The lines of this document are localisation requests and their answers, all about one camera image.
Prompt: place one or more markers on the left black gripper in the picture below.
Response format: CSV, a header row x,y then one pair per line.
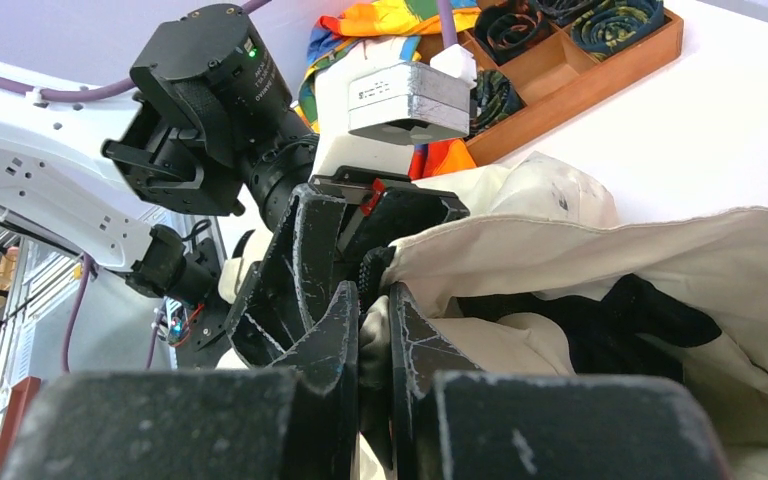
x,y
287,292

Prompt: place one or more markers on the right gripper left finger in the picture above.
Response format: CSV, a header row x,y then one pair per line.
x,y
294,419

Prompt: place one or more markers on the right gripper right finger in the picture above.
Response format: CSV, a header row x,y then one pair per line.
x,y
452,420

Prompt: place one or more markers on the beige zip jacket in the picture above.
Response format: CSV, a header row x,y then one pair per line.
x,y
542,278

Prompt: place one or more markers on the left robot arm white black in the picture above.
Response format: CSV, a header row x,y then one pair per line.
x,y
203,115

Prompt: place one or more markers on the rainbow striped garment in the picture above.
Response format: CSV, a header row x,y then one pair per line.
x,y
363,39

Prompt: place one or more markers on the black rolled sock near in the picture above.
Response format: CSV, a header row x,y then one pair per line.
x,y
492,100

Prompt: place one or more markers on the black rolled sock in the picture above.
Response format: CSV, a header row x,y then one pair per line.
x,y
612,26
492,100
564,12
509,29

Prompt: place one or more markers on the black rolled sock middle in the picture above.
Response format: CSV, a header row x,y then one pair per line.
x,y
509,29

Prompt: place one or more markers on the brown wooden compartment tray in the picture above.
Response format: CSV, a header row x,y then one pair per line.
x,y
558,81

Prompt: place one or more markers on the black rolled sock far left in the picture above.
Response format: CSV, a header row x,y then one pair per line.
x,y
564,12

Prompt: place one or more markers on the black rolled sock far right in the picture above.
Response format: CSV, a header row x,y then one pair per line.
x,y
612,26

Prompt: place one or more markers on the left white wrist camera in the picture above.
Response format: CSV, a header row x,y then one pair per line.
x,y
413,102

